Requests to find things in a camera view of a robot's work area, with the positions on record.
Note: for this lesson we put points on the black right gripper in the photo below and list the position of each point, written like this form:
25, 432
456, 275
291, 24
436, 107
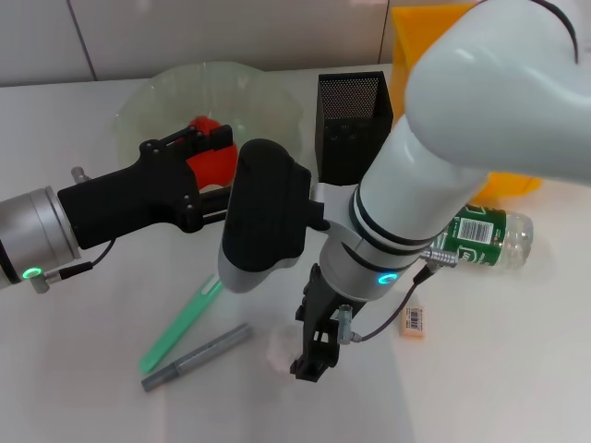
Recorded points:
321, 300

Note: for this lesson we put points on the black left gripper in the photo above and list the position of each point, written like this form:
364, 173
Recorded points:
129, 203

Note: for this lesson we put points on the red-orange fruit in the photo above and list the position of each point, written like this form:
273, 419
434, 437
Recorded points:
214, 164

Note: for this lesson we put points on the white paper ball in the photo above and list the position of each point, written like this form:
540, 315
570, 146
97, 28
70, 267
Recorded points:
281, 348

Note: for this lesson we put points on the mint green pen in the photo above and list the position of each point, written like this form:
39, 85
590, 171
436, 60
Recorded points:
184, 318

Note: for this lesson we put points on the clear green-label water bottle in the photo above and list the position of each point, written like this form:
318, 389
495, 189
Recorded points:
503, 235

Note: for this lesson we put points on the green glass fruit bowl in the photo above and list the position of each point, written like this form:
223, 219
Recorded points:
152, 115

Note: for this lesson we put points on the beige eraser with barcode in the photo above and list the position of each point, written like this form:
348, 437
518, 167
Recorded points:
412, 323

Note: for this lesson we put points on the grey marker pen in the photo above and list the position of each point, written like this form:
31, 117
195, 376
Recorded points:
198, 355

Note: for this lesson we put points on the black mesh pen holder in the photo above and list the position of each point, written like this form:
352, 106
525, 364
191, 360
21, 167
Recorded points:
353, 138

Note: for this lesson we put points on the orange plastic bin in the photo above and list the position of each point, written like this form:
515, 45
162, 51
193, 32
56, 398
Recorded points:
415, 37

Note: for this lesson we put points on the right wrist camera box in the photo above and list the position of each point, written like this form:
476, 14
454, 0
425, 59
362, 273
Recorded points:
263, 217

